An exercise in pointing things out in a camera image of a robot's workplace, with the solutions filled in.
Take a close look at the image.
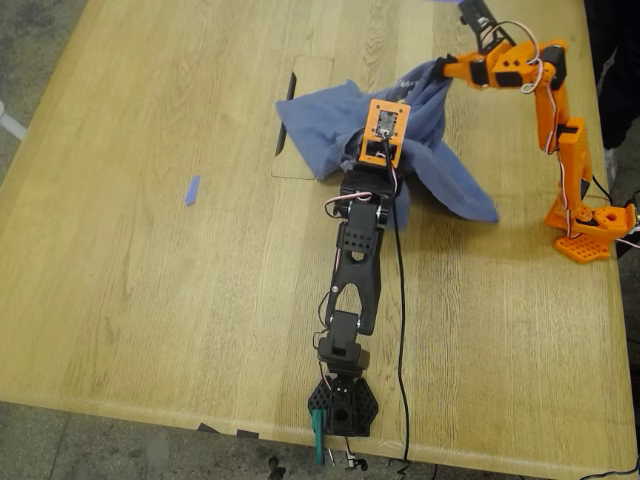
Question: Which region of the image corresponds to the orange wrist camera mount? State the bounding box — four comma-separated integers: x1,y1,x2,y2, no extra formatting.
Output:
357,98,412,170

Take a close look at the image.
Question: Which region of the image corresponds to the blue printed T-shirt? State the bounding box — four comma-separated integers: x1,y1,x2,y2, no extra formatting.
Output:
274,59,500,225

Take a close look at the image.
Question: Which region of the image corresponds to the person in dark clothes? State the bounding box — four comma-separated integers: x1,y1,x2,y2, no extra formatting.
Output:
583,0,640,151

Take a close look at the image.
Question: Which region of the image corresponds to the white pipe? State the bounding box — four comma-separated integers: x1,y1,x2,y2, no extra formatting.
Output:
0,99,27,141

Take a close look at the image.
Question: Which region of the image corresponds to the teal table clamp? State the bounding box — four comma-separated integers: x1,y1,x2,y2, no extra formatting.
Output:
309,407,329,466

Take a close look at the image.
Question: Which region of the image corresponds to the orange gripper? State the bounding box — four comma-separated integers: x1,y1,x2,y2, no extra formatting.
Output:
433,42,544,90

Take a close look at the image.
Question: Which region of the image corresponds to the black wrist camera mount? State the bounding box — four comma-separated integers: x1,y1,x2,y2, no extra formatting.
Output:
457,0,516,54

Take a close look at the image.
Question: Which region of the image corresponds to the black camera cable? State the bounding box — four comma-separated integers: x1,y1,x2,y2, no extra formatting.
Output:
591,174,613,207
382,134,412,464

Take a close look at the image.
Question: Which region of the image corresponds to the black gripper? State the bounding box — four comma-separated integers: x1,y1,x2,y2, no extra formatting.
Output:
340,157,406,200

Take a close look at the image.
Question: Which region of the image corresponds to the white black cable connector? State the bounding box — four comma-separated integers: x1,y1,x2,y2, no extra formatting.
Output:
343,448,370,472

